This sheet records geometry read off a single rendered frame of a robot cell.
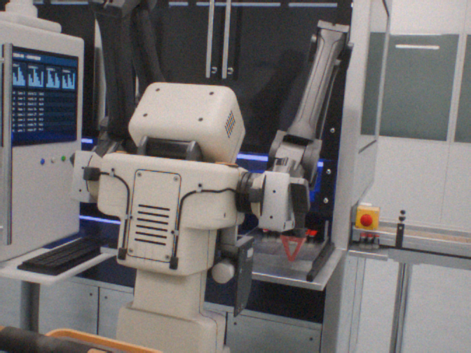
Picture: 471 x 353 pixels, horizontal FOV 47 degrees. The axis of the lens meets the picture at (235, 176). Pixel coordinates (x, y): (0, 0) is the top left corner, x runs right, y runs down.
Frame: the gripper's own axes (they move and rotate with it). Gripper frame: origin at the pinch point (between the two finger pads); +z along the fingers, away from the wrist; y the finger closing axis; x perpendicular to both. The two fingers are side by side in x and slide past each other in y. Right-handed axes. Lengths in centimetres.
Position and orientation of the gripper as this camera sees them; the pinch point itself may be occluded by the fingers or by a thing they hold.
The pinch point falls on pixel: (291, 258)
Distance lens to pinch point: 160.7
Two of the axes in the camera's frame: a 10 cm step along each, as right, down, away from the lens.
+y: 2.8, 0.5, 9.6
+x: -9.5, -0.9, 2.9
